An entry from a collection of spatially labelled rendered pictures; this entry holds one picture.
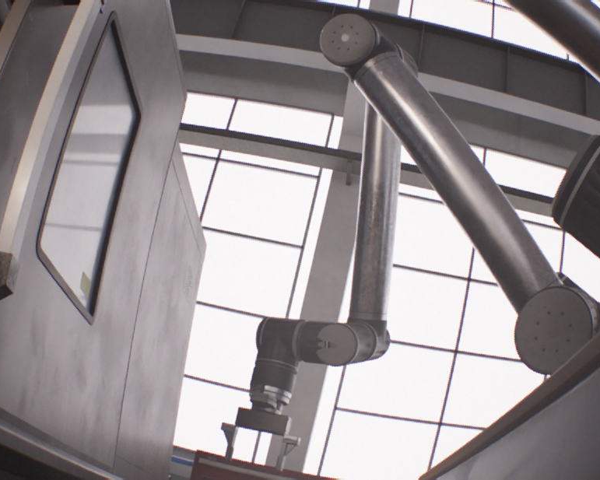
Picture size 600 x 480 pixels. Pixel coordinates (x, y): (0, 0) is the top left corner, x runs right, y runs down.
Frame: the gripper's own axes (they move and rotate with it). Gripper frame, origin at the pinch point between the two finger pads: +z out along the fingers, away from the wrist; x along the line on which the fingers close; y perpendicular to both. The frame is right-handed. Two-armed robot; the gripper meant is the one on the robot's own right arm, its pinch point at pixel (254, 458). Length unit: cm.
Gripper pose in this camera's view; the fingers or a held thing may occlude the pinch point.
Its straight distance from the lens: 210.9
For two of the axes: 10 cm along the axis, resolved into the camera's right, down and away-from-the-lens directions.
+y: 1.5, 4.1, 9.0
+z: -2.1, 9.0, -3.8
